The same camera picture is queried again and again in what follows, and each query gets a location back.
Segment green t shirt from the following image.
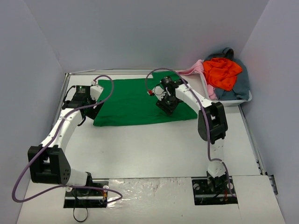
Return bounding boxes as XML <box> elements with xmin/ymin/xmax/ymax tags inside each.
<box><xmin>93</xmin><ymin>78</ymin><xmax>197</xmax><ymax>127</ymax></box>

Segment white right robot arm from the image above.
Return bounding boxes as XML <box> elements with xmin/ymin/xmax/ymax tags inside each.
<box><xmin>151</xmin><ymin>76</ymin><xmax>229</xmax><ymax>193</ymax></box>

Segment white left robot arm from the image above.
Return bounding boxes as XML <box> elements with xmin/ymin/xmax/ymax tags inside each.
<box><xmin>28</xmin><ymin>84</ymin><xmax>104</xmax><ymax>195</ymax></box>

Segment white plastic laundry bin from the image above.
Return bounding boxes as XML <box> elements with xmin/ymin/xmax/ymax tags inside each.
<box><xmin>199</xmin><ymin>71</ymin><xmax>253</xmax><ymax>108</ymax></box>

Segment pink t shirt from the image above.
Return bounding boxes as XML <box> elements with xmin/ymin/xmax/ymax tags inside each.
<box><xmin>178</xmin><ymin>60</ymin><xmax>218</xmax><ymax>99</ymax></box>

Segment orange t shirt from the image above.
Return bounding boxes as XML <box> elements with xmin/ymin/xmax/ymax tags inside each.
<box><xmin>203</xmin><ymin>57</ymin><xmax>242</xmax><ymax>91</ymax></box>

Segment grey blue t shirt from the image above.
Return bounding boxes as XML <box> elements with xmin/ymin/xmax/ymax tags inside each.
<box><xmin>204</xmin><ymin>47</ymin><xmax>250</xmax><ymax>100</ymax></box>

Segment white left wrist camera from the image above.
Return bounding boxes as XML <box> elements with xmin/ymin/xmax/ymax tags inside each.
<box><xmin>90</xmin><ymin>80</ymin><xmax>104</xmax><ymax>102</ymax></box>

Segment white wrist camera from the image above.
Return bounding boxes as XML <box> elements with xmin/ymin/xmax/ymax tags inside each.
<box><xmin>90</xmin><ymin>80</ymin><xmax>104</xmax><ymax>102</ymax></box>
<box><xmin>148</xmin><ymin>85</ymin><xmax>164</xmax><ymax>96</ymax></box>

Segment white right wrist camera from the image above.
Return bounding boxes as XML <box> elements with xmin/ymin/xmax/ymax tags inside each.
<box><xmin>148</xmin><ymin>85</ymin><xmax>164</xmax><ymax>96</ymax></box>

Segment aluminium table edge rail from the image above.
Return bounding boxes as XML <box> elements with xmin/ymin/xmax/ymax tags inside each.
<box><xmin>64</xmin><ymin>68</ymin><xmax>187</xmax><ymax>76</ymax></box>

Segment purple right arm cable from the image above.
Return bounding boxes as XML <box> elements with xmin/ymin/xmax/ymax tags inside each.
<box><xmin>144</xmin><ymin>68</ymin><xmax>234</xmax><ymax>196</ymax></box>

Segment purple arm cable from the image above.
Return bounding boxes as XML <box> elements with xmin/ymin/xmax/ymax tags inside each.
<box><xmin>144</xmin><ymin>68</ymin><xmax>234</xmax><ymax>196</ymax></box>
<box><xmin>11</xmin><ymin>74</ymin><xmax>123</xmax><ymax>203</ymax></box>

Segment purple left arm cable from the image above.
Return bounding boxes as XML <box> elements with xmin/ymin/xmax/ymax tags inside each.
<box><xmin>11</xmin><ymin>74</ymin><xmax>123</xmax><ymax>203</ymax></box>

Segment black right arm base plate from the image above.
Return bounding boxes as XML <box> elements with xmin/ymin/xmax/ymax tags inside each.
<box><xmin>192</xmin><ymin>177</ymin><xmax>238</xmax><ymax>206</ymax></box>

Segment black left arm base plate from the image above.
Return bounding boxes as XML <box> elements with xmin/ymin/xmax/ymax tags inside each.
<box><xmin>63</xmin><ymin>187</ymin><xmax>107</xmax><ymax>209</ymax></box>

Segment right side table rail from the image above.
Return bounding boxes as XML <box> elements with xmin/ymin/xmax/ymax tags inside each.
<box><xmin>238</xmin><ymin>105</ymin><xmax>278</xmax><ymax>197</ymax></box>

